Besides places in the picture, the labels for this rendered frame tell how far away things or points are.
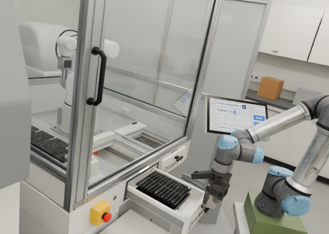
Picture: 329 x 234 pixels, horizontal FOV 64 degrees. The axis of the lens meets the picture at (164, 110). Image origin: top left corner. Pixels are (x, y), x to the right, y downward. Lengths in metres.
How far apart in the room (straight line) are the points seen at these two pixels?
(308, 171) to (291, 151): 2.93
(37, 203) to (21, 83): 0.84
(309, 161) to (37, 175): 1.10
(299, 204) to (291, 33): 3.32
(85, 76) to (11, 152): 0.45
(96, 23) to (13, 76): 0.46
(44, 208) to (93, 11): 0.77
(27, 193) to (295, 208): 1.13
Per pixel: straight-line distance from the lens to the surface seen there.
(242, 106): 2.20
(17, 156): 0.47
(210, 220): 2.61
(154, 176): 1.42
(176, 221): 1.24
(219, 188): 1.18
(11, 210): 0.55
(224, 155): 1.12
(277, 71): 4.72
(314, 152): 1.26
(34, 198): 1.24
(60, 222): 1.15
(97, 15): 0.85
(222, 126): 2.06
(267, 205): 1.47
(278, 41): 4.35
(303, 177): 1.29
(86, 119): 0.91
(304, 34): 4.34
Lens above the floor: 1.64
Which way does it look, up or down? 17 degrees down
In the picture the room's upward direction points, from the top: 11 degrees clockwise
